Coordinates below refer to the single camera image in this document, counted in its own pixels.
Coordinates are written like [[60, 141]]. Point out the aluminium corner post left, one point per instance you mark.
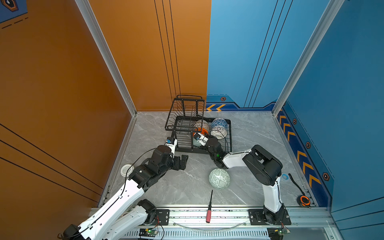
[[104, 49]]

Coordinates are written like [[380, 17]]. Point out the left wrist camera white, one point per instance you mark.
[[171, 143]]

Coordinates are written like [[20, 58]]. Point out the orange black tape measure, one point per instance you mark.
[[302, 200]]

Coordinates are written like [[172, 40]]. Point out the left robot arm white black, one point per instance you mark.
[[109, 223]]

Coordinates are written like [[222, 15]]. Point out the red handled screwdriver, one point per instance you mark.
[[209, 211]]

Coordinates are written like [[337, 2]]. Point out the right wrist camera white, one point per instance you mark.
[[200, 137]]

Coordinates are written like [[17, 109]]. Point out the white maroon patterned bowl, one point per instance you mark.
[[219, 132]]

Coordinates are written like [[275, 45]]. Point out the beige brown patterned bowl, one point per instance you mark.
[[202, 124]]

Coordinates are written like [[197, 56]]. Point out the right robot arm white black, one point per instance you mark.
[[266, 169]]

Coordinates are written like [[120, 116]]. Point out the blue triangle patterned bowl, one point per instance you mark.
[[219, 122]]

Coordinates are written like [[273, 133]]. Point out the aluminium corner post right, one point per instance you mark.
[[319, 32]]

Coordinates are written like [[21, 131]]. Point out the black wire dish rack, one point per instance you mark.
[[184, 112]]

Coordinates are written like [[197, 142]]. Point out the orange bowl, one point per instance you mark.
[[201, 131]]

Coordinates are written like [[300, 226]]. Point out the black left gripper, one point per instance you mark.
[[177, 166]]

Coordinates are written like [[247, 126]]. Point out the mint green bowl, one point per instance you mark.
[[198, 143]]

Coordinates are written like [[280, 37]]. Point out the green white patterned bowl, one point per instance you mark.
[[219, 179]]

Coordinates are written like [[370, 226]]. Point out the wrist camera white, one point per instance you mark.
[[171, 143], [200, 137]]

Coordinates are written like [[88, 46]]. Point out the aluminium corner post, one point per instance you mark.
[[104, 49], [319, 32]]

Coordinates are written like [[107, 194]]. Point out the green circuit board left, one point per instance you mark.
[[148, 233]]

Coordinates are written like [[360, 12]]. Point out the white tape roll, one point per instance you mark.
[[126, 170]]

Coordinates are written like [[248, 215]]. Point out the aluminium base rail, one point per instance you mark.
[[182, 222]]

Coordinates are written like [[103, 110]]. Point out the circuit board right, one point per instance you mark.
[[278, 233]]

